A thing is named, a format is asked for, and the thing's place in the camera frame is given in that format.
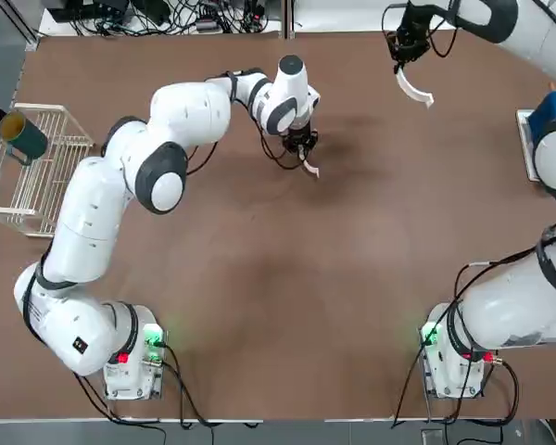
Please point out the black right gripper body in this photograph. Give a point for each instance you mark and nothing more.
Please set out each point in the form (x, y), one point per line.
(412, 25)

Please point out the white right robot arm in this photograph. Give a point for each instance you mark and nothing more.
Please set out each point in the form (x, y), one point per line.
(505, 301)

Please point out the large white PVC pipe clamp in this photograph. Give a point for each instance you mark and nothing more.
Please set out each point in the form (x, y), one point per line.
(410, 90)

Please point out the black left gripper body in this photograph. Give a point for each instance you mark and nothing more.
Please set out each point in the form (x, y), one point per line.
(300, 136)

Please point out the teal mug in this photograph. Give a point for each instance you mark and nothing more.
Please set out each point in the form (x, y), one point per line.
(32, 139)

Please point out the white flat board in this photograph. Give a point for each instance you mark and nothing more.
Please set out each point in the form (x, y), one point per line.
(524, 139)

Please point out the aluminium frame post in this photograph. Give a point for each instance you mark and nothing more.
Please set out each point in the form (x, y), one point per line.
(287, 18)

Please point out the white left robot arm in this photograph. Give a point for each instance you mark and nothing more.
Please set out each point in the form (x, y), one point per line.
(97, 232)

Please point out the blue cloth roll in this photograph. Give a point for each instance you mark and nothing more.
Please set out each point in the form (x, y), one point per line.
(544, 118)

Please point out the small white PVC pipe clamp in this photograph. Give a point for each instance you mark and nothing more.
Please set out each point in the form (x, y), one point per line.
(311, 169)

